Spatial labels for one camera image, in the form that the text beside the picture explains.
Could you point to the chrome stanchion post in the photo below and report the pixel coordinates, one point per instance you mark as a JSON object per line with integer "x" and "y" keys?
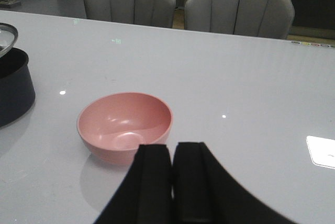
{"x": 10, "y": 3}

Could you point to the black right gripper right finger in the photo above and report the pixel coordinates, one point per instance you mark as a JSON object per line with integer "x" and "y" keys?
{"x": 204, "y": 192}

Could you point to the glass lid with blue knob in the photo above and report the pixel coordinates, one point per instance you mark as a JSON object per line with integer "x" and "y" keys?
{"x": 9, "y": 36}

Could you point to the dark blue saucepan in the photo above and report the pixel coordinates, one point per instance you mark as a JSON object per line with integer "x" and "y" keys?
{"x": 17, "y": 90}

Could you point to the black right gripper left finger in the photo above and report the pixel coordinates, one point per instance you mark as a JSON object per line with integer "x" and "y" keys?
{"x": 145, "y": 194}

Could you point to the right beige upholstered chair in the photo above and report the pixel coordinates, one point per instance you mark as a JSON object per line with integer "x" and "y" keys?
{"x": 255, "y": 18}

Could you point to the pink bowl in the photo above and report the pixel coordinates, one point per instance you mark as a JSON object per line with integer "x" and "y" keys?
{"x": 112, "y": 127}

